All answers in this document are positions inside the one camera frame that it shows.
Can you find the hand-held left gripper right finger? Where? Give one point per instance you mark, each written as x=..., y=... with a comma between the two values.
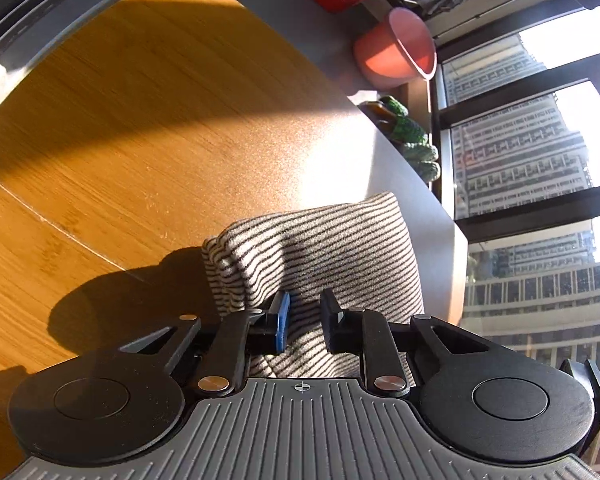
x=331, y=312

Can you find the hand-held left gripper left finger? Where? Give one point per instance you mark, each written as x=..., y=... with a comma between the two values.
x=281, y=321

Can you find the grey striped sweater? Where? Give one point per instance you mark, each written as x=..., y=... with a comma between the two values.
x=330, y=245

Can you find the green knitted toy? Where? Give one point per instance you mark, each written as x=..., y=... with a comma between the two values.
x=410, y=132

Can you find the pink plastic bucket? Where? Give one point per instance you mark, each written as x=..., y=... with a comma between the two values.
x=385, y=55

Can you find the black window frame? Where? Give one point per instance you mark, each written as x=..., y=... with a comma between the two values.
x=530, y=215

